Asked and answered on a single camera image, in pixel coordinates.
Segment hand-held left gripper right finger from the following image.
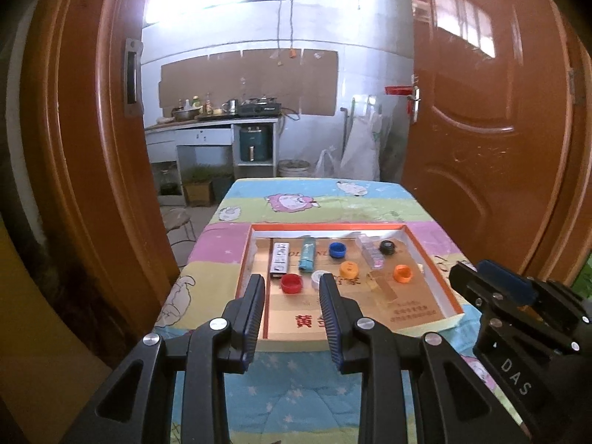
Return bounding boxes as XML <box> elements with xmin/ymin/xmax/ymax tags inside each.
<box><xmin>319</xmin><ymin>273</ymin><xmax>521</xmax><ymax>444</ymax></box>

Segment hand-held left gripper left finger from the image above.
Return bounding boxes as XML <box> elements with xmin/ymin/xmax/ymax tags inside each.
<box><xmin>62</xmin><ymin>274</ymin><xmax>266</xmax><ymax>444</ymax></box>

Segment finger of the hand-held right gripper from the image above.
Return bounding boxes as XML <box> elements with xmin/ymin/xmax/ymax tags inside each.
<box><xmin>450</xmin><ymin>261</ymin><xmax>582</xmax><ymax>357</ymax></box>
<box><xmin>476</xmin><ymin>260</ymin><xmax>592</xmax><ymax>325</ymax></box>

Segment shallow cardboard tray box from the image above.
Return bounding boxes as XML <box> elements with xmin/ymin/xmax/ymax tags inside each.
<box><xmin>235</xmin><ymin>223</ymin><xmax>465</xmax><ymax>353</ymax></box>

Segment amber brown lighter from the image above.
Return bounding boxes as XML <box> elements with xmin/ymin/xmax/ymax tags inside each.
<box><xmin>369</xmin><ymin>272</ymin><xmax>399</xmax><ymax>306</ymax></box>

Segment white cartoon print lighter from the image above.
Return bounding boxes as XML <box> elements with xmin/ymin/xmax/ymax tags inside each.
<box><xmin>269</xmin><ymin>242</ymin><xmax>291</xmax><ymax>279</ymax></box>

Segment light blue lighter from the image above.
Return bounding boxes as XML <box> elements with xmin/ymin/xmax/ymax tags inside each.
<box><xmin>299</xmin><ymin>237</ymin><xmax>316</xmax><ymax>273</ymax></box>

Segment clear lighter with pink specks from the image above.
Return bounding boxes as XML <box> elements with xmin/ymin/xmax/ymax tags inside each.
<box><xmin>357</xmin><ymin>236</ymin><xmax>386</xmax><ymax>271</ymax></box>

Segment dark planter box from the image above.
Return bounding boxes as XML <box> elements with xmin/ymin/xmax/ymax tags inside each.
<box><xmin>212</xmin><ymin>173</ymin><xmax>234</xmax><ymax>204</ymax></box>

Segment wooden planter box with grass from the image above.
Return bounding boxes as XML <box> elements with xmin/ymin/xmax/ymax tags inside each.
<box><xmin>182</xmin><ymin>169</ymin><xmax>214</xmax><ymax>207</ymax></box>

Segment white plastic bag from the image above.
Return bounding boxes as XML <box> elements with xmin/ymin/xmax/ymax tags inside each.
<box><xmin>316</xmin><ymin>148</ymin><xmax>343</xmax><ymax>179</ymax></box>

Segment white bucket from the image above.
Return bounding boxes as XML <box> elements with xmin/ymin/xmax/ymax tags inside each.
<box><xmin>277</xmin><ymin>160</ymin><xmax>310</xmax><ymax>178</ymax></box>

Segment white woven sack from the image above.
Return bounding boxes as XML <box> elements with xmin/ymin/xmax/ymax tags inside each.
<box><xmin>340</xmin><ymin>97</ymin><xmax>394</xmax><ymax>183</ymax></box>

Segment dark green air fryer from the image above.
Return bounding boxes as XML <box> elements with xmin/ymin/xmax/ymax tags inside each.
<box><xmin>239</xmin><ymin>125</ymin><xmax>273</xmax><ymax>162</ymax></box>

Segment white kitchen counter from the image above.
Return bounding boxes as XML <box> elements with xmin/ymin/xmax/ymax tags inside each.
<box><xmin>144</xmin><ymin>118</ymin><xmax>280</xmax><ymax>181</ymax></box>

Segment black gas stove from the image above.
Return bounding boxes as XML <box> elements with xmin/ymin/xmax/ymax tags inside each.
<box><xmin>237</xmin><ymin>98</ymin><xmax>282</xmax><ymax>117</ymax></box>

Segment light wooden panel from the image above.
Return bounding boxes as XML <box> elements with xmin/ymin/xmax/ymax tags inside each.
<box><xmin>0</xmin><ymin>222</ymin><xmax>116</xmax><ymax>444</ymax></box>

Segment wooden door with latch plate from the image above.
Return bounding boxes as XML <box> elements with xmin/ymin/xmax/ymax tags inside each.
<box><xmin>21</xmin><ymin>0</ymin><xmax>181</xmax><ymax>361</ymax></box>

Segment metal latch plate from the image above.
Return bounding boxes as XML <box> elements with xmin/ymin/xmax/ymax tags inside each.
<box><xmin>122</xmin><ymin>39</ymin><xmax>143</xmax><ymax>116</ymax></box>

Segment metal frame stool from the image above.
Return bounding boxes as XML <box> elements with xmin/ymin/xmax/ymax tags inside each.
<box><xmin>161</xmin><ymin>207</ymin><xmax>197</xmax><ymax>260</ymax></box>

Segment wooden door frame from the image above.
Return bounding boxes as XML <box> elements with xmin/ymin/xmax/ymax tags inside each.
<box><xmin>520</xmin><ymin>0</ymin><xmax>592</xmax><ymax>287</ymax></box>

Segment wooden door with handle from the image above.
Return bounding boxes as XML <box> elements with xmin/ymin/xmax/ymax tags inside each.
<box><xmin>400</xmin><ymin>0</ymin><xmax>574</xmax><ymax>283</ymax></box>

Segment metal door handle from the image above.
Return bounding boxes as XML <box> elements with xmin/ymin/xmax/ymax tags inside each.
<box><xmin>409</xmin><ymin>74</ymin><xmax>423</xmax><ymax>123</ymax></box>

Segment cardboard sheet on wall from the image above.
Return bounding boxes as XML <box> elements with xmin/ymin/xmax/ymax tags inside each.
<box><xmin>158</xmin><ymin>48</ymin><xmax>339</xmax><ymax>117</ymax></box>

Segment hanging cord with orange plug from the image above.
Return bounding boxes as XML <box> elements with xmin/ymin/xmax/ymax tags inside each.
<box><xmin>287</xmin><ymin>0</ymin><xmax>297</xmax><ymax>58</ymax></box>

